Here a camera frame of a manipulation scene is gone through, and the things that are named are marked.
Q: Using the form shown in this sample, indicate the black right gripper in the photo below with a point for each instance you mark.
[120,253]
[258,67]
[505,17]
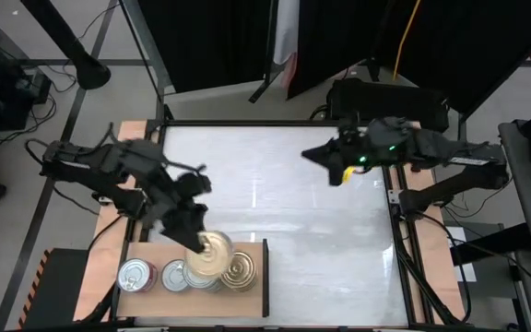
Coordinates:
[362,147]

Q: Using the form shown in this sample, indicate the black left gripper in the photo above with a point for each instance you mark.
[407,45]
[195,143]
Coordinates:
[182,198]

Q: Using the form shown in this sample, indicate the blue red label seafood can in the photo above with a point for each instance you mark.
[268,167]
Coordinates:
[240,272]
[210,256]

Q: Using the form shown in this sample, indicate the green white label tuna can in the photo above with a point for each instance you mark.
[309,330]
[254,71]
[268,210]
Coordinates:
[201,282]
[173,276]

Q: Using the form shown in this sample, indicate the red label tuna can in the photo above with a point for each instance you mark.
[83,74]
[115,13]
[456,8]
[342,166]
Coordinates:
[135,276]

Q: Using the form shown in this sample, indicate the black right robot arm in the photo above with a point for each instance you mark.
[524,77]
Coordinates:
[454,182]

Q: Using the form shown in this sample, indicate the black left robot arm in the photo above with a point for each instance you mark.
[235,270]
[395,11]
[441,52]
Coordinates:
[104,168]

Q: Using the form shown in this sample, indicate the wooden shelf board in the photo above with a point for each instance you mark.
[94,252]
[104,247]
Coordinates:
[192,304]

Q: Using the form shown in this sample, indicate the black shelf side panel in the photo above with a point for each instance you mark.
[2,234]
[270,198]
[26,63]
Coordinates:
[266,276]

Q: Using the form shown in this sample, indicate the wooden table side board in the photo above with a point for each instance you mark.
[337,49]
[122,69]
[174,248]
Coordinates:
[104,258]
[431,240]

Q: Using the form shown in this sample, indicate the black equipment case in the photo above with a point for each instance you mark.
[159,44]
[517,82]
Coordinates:
[385,101]

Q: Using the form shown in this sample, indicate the hazard striped black platform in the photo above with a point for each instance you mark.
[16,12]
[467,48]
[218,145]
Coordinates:
[58,290]

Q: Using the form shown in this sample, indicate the white pink grommet curtain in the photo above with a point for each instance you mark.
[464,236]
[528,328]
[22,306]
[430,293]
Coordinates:
[286,27]

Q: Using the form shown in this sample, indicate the black curtain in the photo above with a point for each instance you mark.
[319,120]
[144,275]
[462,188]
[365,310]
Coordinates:
[210,41]
[477,37]

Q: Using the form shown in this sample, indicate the black stand pole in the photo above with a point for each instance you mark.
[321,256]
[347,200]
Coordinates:
[91,73]

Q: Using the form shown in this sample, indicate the black electronics cart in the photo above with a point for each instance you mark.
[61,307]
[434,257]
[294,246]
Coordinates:
[3,92]

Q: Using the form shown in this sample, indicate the silver mounting bracket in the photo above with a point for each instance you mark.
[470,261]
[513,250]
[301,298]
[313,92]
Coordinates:
[392,197]
[104,199]

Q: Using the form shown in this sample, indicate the grey metal frame pole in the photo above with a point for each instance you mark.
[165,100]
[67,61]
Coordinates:
[146,46]

